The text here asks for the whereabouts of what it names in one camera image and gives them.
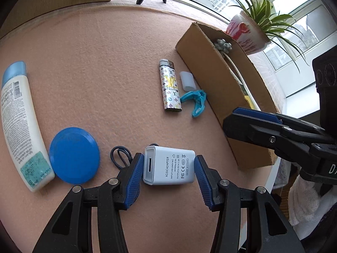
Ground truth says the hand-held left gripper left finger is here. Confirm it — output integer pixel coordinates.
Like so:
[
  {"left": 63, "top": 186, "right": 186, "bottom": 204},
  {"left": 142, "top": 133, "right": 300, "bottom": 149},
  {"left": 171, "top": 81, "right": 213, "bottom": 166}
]
[{"left": 33, "top": 153, "right": 145, "bottom": 253}]

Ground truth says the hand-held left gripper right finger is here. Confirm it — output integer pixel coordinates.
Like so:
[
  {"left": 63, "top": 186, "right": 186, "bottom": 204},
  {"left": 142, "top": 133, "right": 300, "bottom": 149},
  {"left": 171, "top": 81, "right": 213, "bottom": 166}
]
[{"left": 194, "top": 155, "right": 306, "bottom": 253}]

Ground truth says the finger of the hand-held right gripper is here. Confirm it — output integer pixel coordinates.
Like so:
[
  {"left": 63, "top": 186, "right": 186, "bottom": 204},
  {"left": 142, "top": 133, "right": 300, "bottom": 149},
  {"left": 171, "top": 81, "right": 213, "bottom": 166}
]
[
  {"left": 223, "top": 112, "right": 312, "bottom": 154},
  {"left": 233, "top": 107, "right": 330, "bottom": 144}
]

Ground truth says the black and yellow card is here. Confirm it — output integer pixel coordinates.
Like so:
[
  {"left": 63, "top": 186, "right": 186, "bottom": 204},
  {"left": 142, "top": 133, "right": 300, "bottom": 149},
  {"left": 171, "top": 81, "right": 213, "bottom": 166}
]
[{"left": 241, "top": 83, "right": 253, "bottom": 106}]

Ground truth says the dark hair tie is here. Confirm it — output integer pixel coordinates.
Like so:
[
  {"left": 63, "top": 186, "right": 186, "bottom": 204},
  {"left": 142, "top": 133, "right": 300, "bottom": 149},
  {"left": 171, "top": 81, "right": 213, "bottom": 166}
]
[{"left": 110, "top": 145, "right": 134, "bottom": 170}]

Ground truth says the grey-white charger adapter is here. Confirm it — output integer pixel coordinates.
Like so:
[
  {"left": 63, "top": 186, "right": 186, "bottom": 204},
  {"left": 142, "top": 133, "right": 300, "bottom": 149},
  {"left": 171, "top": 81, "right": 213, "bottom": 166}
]
[{"left": 142, "top": 145, "right": 196, "bottom": 186}]

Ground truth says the teal plastic clip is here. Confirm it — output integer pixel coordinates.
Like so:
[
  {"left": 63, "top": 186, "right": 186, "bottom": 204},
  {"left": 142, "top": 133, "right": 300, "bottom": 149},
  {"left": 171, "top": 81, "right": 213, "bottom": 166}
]
[{"left": 180, "top": 89, "right": 207, "bottom": 118}]

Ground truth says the cardboard box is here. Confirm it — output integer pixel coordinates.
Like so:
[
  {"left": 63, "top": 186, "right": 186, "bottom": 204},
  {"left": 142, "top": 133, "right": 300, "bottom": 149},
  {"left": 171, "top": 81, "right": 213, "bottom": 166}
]
[{"left": 175, "top": 22, "right": 280, "bottom": 171}]

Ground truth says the blue round lid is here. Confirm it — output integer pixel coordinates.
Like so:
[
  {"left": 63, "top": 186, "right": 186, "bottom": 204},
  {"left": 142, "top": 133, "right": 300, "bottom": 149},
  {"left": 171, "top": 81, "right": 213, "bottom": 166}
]
[{"left": 49, "top": 127, "right": 101, "bottom": 184}]

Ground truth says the white roller massager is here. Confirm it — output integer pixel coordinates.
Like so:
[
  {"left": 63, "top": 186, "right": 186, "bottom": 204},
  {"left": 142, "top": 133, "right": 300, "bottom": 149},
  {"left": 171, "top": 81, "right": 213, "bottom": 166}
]
[{"left": 213, "top": 39, "right": 260, "bottom": 110}]

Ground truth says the white translucent cap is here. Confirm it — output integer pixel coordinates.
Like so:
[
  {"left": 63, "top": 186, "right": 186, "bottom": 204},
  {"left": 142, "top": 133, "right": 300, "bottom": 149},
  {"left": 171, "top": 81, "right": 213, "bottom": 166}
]
[{"left": 179, "top": 70, "right": 197, "bottom": 92}]

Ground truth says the patterned silver lighter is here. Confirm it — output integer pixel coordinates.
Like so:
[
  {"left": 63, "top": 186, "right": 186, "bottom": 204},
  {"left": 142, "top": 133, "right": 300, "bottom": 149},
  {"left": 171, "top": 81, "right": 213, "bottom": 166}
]
[{"left": 158, "top": 59, "right": 183, "bottom": 112}]

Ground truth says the white bottle with blue cap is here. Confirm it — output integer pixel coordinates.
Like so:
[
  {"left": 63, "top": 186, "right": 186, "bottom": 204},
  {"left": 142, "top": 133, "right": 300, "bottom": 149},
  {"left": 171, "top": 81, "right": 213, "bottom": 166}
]
[{"left": 0, "top": 61, "right": 55, "bottom": 192}]

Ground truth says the person's right hand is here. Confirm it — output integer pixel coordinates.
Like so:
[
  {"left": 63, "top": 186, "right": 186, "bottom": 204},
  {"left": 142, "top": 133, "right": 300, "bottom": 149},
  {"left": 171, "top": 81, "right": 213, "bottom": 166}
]
[{"left": 288, "top": 175, "right": 327, "bottom": 226}]

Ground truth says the red and white plant pot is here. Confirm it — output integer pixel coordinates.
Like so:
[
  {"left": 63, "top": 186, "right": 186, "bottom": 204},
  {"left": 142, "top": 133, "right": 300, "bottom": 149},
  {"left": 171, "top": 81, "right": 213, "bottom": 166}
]
[{"left": 226, "top": 13, "right": 272, "bottom": 56}]

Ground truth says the green spider plant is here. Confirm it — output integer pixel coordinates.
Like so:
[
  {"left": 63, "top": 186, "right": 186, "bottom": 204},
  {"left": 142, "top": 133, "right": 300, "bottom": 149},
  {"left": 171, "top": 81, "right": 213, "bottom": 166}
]
[{"left": 218, "top": 0, "right": 310, "bottom": 73}]

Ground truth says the pink felt table mat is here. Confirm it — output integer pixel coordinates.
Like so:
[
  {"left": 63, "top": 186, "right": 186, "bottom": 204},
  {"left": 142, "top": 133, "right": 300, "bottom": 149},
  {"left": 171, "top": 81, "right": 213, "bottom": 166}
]
[{"left": 0, "top": 0, "right": 280, "bottom": 253}]

